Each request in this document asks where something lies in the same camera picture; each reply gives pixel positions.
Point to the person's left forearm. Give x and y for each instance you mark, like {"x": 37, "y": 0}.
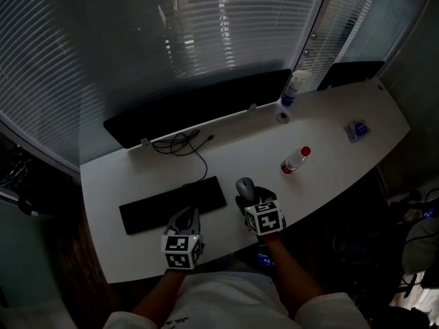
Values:
{"x": 161, "y": 293}

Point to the small device with blue screen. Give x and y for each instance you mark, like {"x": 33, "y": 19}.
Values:
{"x": 265, "y": 259}

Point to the clear water bottle red cap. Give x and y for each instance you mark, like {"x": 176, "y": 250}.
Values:
{"x": 295, "y": 161}

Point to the wide black desk divider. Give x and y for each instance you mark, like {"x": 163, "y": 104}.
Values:
{"x": 192, "y": 111}

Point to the plastic-wrapped office chair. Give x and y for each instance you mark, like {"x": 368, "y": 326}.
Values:
{"x": 13, "y": 168}

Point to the blue tissue packet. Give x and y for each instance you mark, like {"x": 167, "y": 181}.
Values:
{"x": 358, "y": 130}

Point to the wide window blind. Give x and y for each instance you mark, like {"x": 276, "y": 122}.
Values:
{"x": 51, "y": 63}

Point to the white crumpled bag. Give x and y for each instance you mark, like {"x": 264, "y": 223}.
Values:
{"x": 423, "y": 245}

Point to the white spray bottle blue label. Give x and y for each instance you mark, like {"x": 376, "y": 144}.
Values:
{"x": 291, "y": 93}

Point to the narrow black desk divider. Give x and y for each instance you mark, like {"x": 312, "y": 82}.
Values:
{"x": 350, "y": 74}

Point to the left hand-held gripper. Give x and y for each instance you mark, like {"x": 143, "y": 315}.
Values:
{"x": 181, "y": 250}

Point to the black keyboard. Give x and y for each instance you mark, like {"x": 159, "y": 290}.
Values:
{"x": 154, "y": 207}

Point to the person's right forearm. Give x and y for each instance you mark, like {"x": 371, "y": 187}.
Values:
{"x": 291, "y": 279}

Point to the white divider bracket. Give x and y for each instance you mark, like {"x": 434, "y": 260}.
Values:
{"x": 252, "y": 107}
{"x": 145, "y": 142}

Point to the person's white shirt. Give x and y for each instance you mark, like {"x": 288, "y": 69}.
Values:
{"x": 233, "y": 303}

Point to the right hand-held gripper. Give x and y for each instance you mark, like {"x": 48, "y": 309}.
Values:
{"x": 265, "y": 218}

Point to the grey computer mouse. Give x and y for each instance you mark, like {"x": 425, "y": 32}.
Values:
{"x": 245, "y": 186}

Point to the narrow window blind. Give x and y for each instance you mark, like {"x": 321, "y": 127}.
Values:
{"x": 360, "y": 22}

